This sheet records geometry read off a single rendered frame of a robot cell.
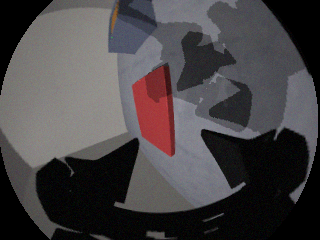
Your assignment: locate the red box lid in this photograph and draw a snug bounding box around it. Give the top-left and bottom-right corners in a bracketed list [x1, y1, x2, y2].
[132, 65, 176, 157]

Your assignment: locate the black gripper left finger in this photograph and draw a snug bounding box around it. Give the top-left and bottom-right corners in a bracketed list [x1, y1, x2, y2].
[65, 137, 140, 204]

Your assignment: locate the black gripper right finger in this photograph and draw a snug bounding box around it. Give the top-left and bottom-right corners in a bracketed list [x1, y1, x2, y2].
[201, 129, 277, 189]

